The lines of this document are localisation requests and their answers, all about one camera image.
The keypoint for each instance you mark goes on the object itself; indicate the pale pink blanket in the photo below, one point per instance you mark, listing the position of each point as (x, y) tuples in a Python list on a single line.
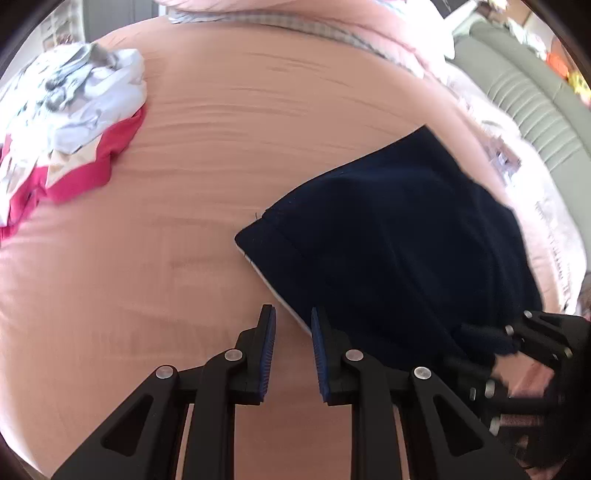
[(554, 221)]

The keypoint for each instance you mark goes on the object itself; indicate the white printed garment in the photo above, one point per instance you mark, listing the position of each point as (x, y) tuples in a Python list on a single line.
[(87, 97)]

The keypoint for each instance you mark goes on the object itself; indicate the folded pink duvet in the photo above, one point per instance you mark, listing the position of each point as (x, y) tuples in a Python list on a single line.
[(369, 27)]

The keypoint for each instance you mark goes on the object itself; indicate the grey door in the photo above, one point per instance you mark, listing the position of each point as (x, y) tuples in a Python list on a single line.
[(120, 16)]

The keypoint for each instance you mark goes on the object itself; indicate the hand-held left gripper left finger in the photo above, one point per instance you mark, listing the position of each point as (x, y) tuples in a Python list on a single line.
[(268, 350)]

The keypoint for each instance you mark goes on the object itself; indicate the navy striped pants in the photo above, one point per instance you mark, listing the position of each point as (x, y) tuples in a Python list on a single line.
[(392, 230)]

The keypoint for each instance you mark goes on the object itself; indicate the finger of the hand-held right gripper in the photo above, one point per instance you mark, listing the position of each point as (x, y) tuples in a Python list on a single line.
[(485, 383), (489, 333)]

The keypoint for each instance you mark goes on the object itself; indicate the red garment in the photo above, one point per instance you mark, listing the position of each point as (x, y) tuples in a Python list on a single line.
[(83, 177)]

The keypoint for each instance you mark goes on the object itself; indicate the orange plush toy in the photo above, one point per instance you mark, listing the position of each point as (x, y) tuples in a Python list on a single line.
[(558, 57)]

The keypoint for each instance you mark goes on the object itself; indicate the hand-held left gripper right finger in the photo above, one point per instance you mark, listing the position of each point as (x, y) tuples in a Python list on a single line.
[(318, 355)]

